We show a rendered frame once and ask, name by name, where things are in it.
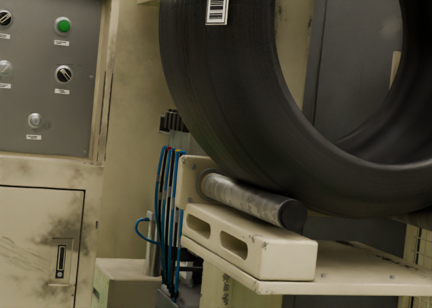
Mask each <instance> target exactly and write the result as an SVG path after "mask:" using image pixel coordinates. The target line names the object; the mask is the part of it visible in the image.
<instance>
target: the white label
mask: <svg viewBox="0 0 432 308"><path fill-rule="evenodd" d="M228 1H229V0H207V9H206V25H216V24H227V17H228Z"/></svg>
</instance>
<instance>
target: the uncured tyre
mask: <svg viewBox="0 0 432 308"><path fill-rule="evenodd" d="M275 2H276V0H229V1H228V17H227V24H216V25H206V9H207V0H161V1H160V6H159V25H158V30H159V50H160V55H161V63H162V67H163V72H164V75H165V79H166V83H167V86H168V89H169V91H170V94H171V97H172V99H173V101H174V104H175V106H176V109H177V111H178V113H179V115H180V117H181V119H182V120H183V122H184V124H185V125H186V127H187V129H188V130H189V132H190V134H191V135H192V136H193V138H194V139H195V141H196V142H197V143H198V144H199V146H200V147H201V148H202V149H203V151H205V153H207V155H208V156H209V157H210V158H211V159H212V160H213V161H214V162H216V164H218V166H220V168H224V169H226V170H225V171H226V172H227V173H228V174H229V175H231V176H233V177H234V178H235V179H237V180H239V181H241V182H243V183H247V184H249V185H253V186H256V187H259V188H262V189H264V190H268V191H270V192H274V193H275V192H283V191H286V192H287V193H288V194H291V195H292V196H294V197H295V198H297V199H299V200H301V201H303V202H304V203H305V204H304V205H305V207H306V208H307V209H310V210H313V211H315V212H319V213H323V214H326V215H331V216H334V217H342V218H347V219H377V218H383V217H391V216H394V215H400V214H404V213H409V212H414V211H416V210H420V209H422V208H425V207H428V206H430V205H432V0H399V4H400V10H401V14H402V27H403V38H402V51H401V56H400V62H399V66H398V69H397V73H396V76H395V78H394V80H393V83H392V85H391V88H390V90H389V91H388V93H387V95H386V96H385V98H384V100H383V101H382V103H381V104H380V106H379V107H378V108H377V109H376V111H375V112H374V113H373V114H372V115H371V117H369V119H367V120H366V121H365V122H364V123H363V124H362V125H360V126H359V127H358V128H357V129H355V130H354V131H352V132H350V133H349V134H347V135H346V136H344V137H342V138H339V139H337V140H334V141H331V142H329V140H327V139H326V138H324V137H323V136H322V135H321V134H320V133H319V132H318V131H317V130H316V129H315V128H314V127H313V126H312V125H311V123H310V122H309V121H308V119H306V117H305V116H304V115H303V113H302V112H301V110H300V108H299V107H298V106H297V104H296V102H295V101H294V98H293V96H292V94H291V92H290V90H289V88H288V87H287V84H286V81H285V79H284V75H283V73H282V69H281V67H280V62H279V59H278V54H277V49H276V41H275ZM227 170H230V171H233V172H236V173H237V174H236V173H233V172H230V171H227Z"/></svg>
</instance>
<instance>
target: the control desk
mask: <svg viewBox="0 0 432 308"><path fill-rule="evenodd" d="M119 9H120V0H0V308H91V304H92V296H93V282H94V275H95V262H96V249H97V241H98V227H99V220H100V207H101V199H102V186H103V178H104V166H102V162H105V155H106V148H107V134H108V127H109V113H110V106H111V93H112V85H113V72H114V58H115V51H116V38H117V30H118V17H119Z"/></svg>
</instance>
